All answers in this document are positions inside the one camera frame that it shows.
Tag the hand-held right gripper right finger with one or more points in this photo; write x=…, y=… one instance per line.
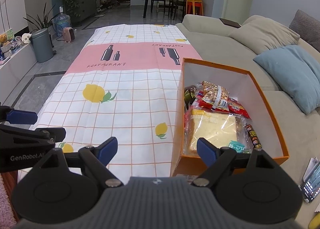
x=206, y=151

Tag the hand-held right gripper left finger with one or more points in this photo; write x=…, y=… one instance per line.
x=108, y=150

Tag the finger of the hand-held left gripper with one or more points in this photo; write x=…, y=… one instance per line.
x=22, y=117
x=37, y=135

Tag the sliced bread packet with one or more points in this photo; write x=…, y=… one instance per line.
x=215, y=131

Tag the orange cardboard box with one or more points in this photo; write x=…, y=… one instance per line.
x=177, y=143

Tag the mint small packet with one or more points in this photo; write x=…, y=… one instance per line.
x=237, y=147

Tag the dark printed sausage stick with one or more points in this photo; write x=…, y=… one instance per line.
x=253, y=135

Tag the red snack packet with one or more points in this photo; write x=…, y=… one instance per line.
x=237, y=108

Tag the brown nut snack packet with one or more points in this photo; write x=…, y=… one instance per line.
x=215, y=95

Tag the dark green packet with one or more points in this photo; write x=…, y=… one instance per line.
x=190, y=95

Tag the white low cabinet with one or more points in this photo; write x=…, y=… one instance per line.
x=20, y=61

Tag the pink and white printed tablecloth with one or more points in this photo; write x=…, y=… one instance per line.
x=125, y=93

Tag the grey trash can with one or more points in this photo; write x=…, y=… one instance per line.
x=42, y=46

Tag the cluster of small toys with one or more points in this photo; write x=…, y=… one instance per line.
x=10, y=43

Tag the pink heater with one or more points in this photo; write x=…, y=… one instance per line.
x=69, y=35

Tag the spiky floor plant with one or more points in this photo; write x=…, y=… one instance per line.
x=42, y=18

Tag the blue water jug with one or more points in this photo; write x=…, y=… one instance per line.
x=62, y=23

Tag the white device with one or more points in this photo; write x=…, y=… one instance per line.
x=312, y=167

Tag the beige sofa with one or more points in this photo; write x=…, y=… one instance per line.
x=212, y=41

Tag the smartphone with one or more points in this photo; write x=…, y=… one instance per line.
x=311, y=189

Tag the blue cushion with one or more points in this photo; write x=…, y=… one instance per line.
x=292, y=76

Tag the dark drawer cabinet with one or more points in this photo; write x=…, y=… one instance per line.
x=83, y=3

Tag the yellow object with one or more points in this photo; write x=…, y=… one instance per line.
x=315, y=221

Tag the beige cushion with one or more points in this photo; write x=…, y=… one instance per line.
x=265, y=35

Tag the orange stool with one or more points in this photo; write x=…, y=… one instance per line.
x=195, y=6

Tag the grey cushion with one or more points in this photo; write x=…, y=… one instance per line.
x=307, y=28

